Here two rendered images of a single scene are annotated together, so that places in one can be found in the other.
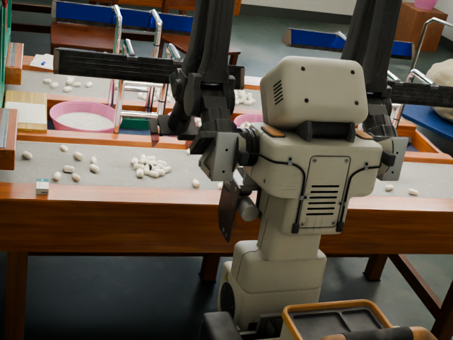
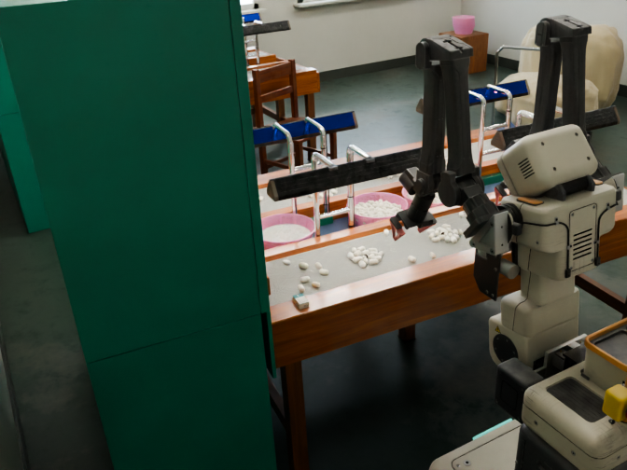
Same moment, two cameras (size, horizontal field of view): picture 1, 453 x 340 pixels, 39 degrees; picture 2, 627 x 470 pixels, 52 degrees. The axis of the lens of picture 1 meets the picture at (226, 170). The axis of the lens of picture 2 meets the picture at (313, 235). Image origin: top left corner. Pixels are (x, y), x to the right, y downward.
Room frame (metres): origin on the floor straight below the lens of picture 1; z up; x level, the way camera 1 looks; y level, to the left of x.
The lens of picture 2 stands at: (-0.18, 0.58, 1.96)
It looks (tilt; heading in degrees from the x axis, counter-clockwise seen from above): 27 degrees down; 357
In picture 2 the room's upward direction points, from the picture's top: 3 degrees counter-clockwise
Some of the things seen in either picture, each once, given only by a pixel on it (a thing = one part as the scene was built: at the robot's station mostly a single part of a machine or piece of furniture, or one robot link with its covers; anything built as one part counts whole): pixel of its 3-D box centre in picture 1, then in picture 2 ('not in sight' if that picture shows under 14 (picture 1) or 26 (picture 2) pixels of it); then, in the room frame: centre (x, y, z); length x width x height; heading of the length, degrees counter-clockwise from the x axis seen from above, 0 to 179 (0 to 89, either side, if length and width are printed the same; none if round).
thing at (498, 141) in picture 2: (411, 92); (557, 126); (2.32, -0.61, 1.08); 0.62 x 0.08 x 0.07; 109
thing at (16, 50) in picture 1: (14, 62); not in sight; (2.43, 0.92, 0.83); 0.30 x 0.06 x 0.07; 19
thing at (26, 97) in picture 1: (25, 110); not in sight; (2.13, 0.76, 0.77); 0.33 x 0.15 x 0.01; 19
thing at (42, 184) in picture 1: (42, 186); (300, 300); (1.63, 0.52, 0.77); 0.06 x 0.04 x 0.02; 19
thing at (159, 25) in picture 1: (131, 67); (301, 173); (2.45, 0.46, 0.90); 0.20 x 0.19 x 0.45; 109
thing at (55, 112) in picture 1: (85, 126); (284, 237); (2.20, 0.56, 0.72); 0.27 x 0.27 x 0.10
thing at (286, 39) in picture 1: (350, 43); (474, 95); (2.85, -0.43, 1.08); 0.62 x 0.08 x 0.07; 109
